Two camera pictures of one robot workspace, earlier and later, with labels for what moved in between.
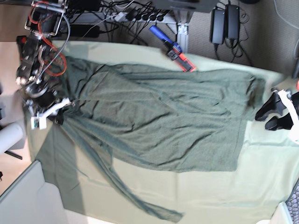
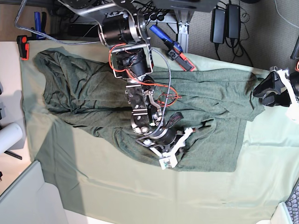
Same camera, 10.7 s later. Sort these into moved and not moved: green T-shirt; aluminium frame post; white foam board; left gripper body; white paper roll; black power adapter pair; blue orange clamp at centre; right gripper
Moved: left gripper body; green T-shirt; right gripper
Not moved: black power adapter pair; white foam board; blue orange clamp at centre; aluminium frame post; white paper roll
